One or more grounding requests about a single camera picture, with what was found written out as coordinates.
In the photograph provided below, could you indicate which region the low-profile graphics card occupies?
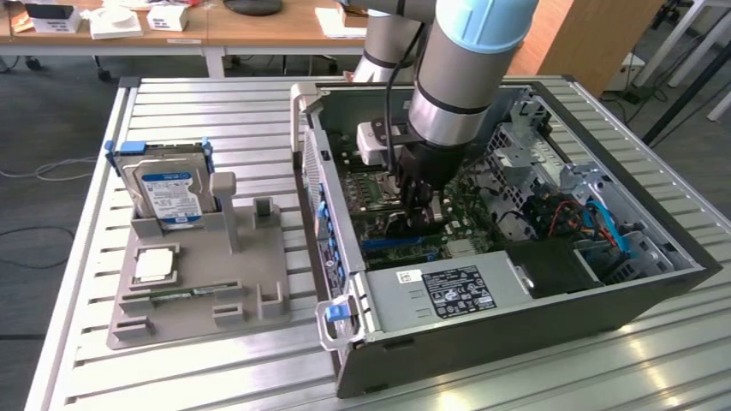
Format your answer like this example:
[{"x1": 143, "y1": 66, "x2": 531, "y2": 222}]
[{"x1": 379, "y1": 212, "x2": 441, "y2": 240}]

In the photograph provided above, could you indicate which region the black round stand base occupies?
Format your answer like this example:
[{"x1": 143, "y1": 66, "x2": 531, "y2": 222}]
[{"x1": 221, "y1": 0, "x2": 284, "y2": 17}]

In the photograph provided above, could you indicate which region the black expansion slot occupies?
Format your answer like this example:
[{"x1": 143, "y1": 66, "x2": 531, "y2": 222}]
[{"x1": 364, "y1": 250, "x2": 441, "y2": 265}]

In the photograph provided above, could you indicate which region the silver disk bay cage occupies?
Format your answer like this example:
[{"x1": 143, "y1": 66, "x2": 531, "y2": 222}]
[{"x1": 484, "y1": 122, "x2": 572, "y2": 241}]

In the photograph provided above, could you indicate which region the small white printed box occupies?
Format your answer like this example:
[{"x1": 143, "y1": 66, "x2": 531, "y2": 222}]
[{"x1": 147, "y1": 6, "x2": 189, "y2": 32}]

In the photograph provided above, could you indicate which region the white box with black tablet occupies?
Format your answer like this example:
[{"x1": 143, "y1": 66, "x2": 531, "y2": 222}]
[{"x1": 25, "y1": 3, "x2": 84, "y2": 33}]

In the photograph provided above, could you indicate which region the black floor cable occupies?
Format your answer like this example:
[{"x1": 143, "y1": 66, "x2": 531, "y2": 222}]
[{"x1": 0, "y1": 225, "x2": 76, "y2": 241}]

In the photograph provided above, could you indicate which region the black slanted pole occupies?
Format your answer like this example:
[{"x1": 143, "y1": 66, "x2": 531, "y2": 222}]
[{"x1": 641, "y1": 42, "x2": 731, "y2": 146}]

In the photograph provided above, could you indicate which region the white floor cable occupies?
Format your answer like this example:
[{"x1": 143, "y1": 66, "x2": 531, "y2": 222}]
[{"x1": 0, "y1": 156, "x2": 99, "y2": 181}]

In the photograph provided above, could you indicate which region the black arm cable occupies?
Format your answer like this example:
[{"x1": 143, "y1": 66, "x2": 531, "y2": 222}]
[{"x1": 383, "y1": 21, "x2": 427, "y2": 172}]

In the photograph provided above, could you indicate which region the brown cardboard box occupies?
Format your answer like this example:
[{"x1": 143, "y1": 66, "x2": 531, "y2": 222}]
[{"x1": 336, "y1": 3, "x2": 369, "y2": 27}]

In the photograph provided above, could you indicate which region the open black PC case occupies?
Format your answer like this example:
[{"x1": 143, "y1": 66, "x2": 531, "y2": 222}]
[{"x1": 289, "y1": 75, "x2": 722, "y2": 400}]

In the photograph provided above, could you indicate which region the grey power supply unit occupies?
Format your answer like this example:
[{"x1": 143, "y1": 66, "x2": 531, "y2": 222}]
[{"x1": 356, "y1": 250, "x2": 536, "y2": 335}]

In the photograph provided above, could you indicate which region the blue wire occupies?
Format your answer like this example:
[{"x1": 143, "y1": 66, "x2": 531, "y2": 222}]
[{"x1": 584, "y1": 199, "x2": 639, "y2": 260}]

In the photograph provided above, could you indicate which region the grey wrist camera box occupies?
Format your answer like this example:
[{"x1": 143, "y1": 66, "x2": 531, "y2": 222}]
[{"x1": 356, "y1": 121, "x2": 409, "y2": 166}]

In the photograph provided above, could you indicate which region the green motherboard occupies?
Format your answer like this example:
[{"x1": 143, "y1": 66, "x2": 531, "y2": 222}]
[{"x1": 336, "y1": 147, "x2": 507, "y2": 271}]

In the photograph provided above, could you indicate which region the wooden desk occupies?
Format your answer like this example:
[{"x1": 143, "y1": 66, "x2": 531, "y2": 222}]
[{"x1": 0, "y1": 0, "x2": 524, "y2": 78}]

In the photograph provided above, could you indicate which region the blue expansion slot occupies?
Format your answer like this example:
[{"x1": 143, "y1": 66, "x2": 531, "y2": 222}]
[{"x1": 361, "y1": 237, "x2": 427, "y2": 250}]

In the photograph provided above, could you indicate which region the hard disk with blue caddy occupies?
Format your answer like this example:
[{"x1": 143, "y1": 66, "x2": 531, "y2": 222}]
[{"x1": 104, "y1": 137, "x2": 216, "y2": 232}]

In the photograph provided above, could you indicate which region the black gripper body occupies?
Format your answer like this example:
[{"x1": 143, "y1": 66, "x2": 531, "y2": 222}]
[{"x1": 397, "y1": 144, "x2": 467, "y2": 189}]

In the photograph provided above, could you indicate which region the white paper stack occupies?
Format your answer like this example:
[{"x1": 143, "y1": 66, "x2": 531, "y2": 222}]
[{"x1": 313, "y1": 6, "x2": 367, "y2": 39}]

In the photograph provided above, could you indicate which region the CPU chip with silver lid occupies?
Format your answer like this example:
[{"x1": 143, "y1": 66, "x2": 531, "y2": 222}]
[{"x1": 135, "y1": 248, "x2": 176, "y2": 283}]

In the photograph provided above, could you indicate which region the orange book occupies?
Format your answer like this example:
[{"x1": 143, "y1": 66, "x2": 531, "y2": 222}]
[{"x1": 9, "y1": 6, "x2": 36, "y2": 33}]

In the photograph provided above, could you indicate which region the grey parts rack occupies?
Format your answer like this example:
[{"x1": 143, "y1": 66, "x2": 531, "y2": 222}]
[{"x1": 107, "y1": 170, "x2": 293, "y2": 351}]

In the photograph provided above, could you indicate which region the white floor device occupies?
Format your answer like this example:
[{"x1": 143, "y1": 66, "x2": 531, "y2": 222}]
[{"x1": 604, "y1": 53, "x2": 647, "y2": 93}]

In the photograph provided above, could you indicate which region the orange wire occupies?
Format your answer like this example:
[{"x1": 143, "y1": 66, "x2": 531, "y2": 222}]
[{"x1": 547, "y1": 200, "x2": 581, "y2": 239}]

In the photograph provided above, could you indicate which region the wooden cabinet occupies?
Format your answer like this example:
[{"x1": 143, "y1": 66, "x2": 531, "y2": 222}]
[{"x1": 504, "y1": 0, "x2": 667, "y2": 98}]

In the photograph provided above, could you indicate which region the CPU socket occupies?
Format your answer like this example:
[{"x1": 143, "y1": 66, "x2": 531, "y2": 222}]
[{"x1": 368, "y1": 170, "x2": 408, "y2": 203}]

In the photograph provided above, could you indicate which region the white table frame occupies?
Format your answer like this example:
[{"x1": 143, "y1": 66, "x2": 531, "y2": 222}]
[{"x1": 631, "y1": 0, "x2": 731, "y2": 121}]

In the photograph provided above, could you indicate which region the white box with round dish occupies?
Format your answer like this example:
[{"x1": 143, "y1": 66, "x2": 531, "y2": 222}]
[{"x1": 88, "y1": 6, "x2": 144, "y2": 40}]

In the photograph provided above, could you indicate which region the black fan shroud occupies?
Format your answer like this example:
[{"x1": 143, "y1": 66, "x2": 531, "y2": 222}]
[{"x1": 504, "y1": 239, "x2": 604, "y2": 299}]

